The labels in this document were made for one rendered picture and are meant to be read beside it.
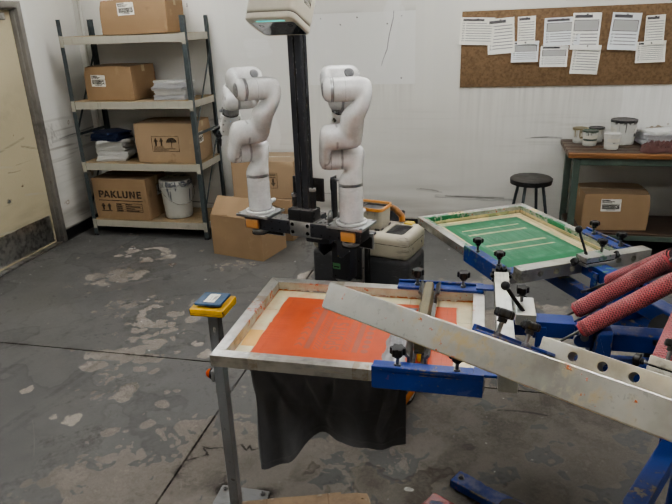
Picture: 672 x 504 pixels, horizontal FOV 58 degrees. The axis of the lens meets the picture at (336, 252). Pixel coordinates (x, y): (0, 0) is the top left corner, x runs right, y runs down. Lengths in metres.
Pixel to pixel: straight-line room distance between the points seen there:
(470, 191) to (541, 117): 0.88
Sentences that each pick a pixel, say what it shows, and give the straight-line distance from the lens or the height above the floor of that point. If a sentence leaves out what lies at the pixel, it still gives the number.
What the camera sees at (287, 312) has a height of 0.95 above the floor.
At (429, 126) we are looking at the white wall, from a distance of 5.62.
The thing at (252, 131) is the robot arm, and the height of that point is 1.50.
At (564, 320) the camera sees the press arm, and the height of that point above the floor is 1.04.
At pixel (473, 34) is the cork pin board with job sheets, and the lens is 5.51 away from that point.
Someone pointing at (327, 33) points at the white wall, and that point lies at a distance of 5.69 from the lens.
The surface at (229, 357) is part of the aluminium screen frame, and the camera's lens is 1.83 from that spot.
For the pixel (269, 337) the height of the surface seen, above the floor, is 0.95.
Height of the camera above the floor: 1.90
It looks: 21 degrees down
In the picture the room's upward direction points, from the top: 2 degrees counter-clockwise
